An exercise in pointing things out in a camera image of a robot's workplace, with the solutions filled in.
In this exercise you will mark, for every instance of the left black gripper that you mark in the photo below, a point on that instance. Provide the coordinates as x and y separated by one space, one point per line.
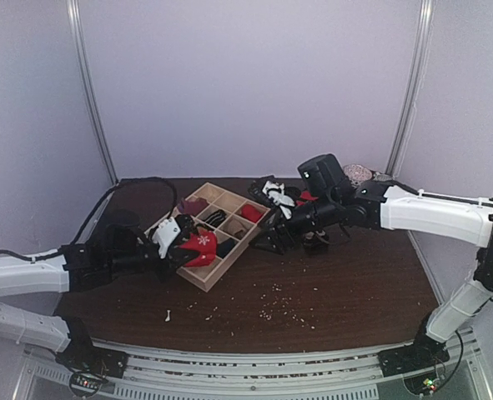
172 257

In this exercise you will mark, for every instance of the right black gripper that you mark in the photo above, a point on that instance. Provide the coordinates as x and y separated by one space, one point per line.
279 225

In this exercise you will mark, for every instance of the wooden compartment box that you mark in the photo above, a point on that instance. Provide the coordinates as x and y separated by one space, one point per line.
224 224

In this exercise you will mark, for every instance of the red sock with stripes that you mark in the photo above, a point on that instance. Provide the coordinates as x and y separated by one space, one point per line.
199 251

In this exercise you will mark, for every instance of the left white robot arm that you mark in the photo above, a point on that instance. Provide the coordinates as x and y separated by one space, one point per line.
69 268

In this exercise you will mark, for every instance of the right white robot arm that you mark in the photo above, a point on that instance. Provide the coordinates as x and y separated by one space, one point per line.
388 205

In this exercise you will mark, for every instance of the red rolled sock in box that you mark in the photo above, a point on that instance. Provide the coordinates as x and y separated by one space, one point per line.
251 213

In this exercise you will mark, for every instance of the beige sock in box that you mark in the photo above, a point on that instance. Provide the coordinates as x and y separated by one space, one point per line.
235 228

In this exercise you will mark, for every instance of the teal sock in box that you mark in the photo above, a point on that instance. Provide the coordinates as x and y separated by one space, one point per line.
225 247

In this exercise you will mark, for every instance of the red folded sock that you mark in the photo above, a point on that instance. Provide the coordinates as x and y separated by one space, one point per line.
305 197

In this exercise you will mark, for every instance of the black striped sock in box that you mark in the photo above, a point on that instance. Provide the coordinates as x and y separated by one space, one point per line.
216 218

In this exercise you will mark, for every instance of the purple sock in box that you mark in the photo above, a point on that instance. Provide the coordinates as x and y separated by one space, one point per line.
193 206

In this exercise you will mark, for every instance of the dotted white bowl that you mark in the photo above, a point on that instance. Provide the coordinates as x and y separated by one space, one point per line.
357 174

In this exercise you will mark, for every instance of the striped ceramic cup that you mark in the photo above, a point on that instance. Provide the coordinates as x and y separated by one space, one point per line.
382 177

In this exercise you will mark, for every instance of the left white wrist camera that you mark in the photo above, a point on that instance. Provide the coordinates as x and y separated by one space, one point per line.
164 235

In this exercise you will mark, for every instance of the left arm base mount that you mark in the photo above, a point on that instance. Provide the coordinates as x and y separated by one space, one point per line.
91 367

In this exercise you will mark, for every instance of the front aluminium rail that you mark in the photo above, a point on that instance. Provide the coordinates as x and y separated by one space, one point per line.
156 373

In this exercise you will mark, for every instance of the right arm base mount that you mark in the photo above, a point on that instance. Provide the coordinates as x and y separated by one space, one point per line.
421 369

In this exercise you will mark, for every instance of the right aluminium frame post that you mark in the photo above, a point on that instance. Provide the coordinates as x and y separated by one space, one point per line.
415 79

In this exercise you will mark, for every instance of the aluminium frame post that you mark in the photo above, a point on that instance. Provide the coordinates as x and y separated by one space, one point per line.
74 17
415 79

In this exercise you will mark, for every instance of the left aluminium frame post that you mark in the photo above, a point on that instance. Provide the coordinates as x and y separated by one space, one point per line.
74 17

